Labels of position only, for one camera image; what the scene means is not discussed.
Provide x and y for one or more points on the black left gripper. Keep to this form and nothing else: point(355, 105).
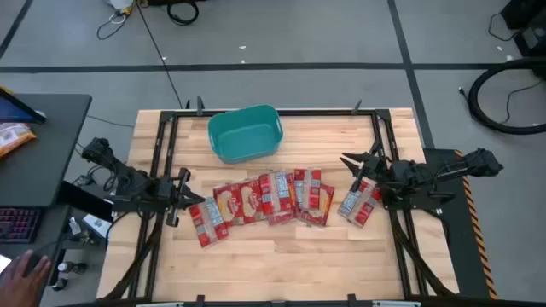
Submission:
point(172, 194)

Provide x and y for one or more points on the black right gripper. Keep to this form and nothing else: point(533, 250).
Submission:
point(377, 168)

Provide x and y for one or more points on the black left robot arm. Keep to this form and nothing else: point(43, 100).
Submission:
point(123, 175)

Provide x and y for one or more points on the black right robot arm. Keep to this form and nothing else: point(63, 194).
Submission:
point(482, 164)

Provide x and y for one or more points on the teal plastic basket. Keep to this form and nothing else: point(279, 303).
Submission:
point(245, 136)

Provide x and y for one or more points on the white box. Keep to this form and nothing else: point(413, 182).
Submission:
point(96, 225)

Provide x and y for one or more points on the grey light bar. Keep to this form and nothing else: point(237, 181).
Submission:
point(396, 304)
point(160, 305)

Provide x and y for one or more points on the black power strip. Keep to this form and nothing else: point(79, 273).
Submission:
point(83, 181)

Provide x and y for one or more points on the black box under desk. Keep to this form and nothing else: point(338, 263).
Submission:
point(81, 200)

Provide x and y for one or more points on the clear plastic bottle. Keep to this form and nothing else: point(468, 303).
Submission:
point(74, 226)

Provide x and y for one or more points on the black mat with hazard stripe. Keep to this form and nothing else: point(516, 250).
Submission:
point(460, 239)

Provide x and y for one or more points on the small bottle with white cap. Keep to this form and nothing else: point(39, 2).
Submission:
point(59, 284)
point(70, 267)

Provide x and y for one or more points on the black keyboard shelf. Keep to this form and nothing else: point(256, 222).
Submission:
point(53, 230)

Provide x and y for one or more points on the black desk top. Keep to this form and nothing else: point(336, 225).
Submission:
point(47, 162)

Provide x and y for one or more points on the backlit black keyboard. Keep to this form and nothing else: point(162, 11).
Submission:
point(19, 225)

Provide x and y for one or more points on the orange snack bag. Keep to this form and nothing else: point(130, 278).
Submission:
point(15, 137)

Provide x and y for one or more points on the person's hand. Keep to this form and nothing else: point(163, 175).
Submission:
point(21, 285)

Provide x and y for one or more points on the black monitor with blue screen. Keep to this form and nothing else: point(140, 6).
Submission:
point(13, 111)

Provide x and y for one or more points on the black equipment case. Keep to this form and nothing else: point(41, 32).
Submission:
point(529, 38)

